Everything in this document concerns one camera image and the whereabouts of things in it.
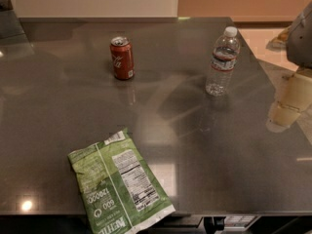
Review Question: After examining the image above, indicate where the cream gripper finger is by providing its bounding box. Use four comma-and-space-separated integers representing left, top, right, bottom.
271, 67, 312, 127

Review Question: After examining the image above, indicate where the green jalapeno chip bag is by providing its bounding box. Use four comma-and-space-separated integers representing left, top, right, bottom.
68, 129, 175, 234

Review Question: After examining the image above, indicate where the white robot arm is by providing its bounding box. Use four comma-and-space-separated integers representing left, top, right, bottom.
270, 2, 312, 129

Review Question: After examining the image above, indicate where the red coke can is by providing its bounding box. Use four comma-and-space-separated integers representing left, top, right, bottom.
110, 36, 135, 80

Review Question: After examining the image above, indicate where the clear plastic water bottle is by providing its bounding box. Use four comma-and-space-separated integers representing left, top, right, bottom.
205, 26, 241, 97

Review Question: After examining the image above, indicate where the black device under table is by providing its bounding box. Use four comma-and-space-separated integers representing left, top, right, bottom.
203, 215, 261, 234

